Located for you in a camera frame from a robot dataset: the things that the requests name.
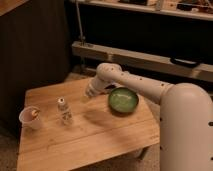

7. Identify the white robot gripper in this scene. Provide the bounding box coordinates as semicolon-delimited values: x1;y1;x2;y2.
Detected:
85;77;106;97

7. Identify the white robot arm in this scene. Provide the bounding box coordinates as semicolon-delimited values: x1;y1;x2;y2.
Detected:
85;63;213;171

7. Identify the clear plastic bottle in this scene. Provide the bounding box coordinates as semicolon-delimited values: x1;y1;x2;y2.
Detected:
57;98;72;125

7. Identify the green bowl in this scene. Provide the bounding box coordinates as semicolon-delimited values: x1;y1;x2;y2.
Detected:
108;87;139;113

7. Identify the wooden table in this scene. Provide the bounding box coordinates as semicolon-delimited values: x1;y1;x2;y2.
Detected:
17;79;159;171

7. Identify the white paper cup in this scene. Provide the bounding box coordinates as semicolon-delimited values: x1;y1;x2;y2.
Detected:
19;106;42;130

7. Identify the metal shelf rack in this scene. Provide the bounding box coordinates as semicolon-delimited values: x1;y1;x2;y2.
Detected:
68;0;213;82

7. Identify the black handle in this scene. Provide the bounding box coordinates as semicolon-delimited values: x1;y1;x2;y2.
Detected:
170;58;201;68

